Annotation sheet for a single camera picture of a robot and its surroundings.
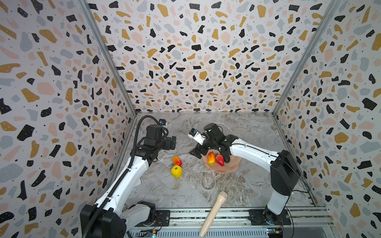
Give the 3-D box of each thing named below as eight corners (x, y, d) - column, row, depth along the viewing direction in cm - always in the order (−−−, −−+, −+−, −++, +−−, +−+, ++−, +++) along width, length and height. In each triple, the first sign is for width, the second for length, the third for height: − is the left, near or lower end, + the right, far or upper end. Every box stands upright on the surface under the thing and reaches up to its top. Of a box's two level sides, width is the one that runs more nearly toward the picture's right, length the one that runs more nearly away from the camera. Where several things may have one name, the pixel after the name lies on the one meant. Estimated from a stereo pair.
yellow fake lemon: (171, 174, 91) (169, 170, 86) (177, 167, 94) (176, 163, 89) (177, 179, 89) (176, 176, 84) (184, 172, 92) (183, 168, 87)
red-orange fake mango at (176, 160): (178, 168, 93) (177, 165, 90) (171, 160, 97) (170, 157, 94) (183, 164, 95) (183, 161, 92) (176, 156, 99) (176, 153, 96)
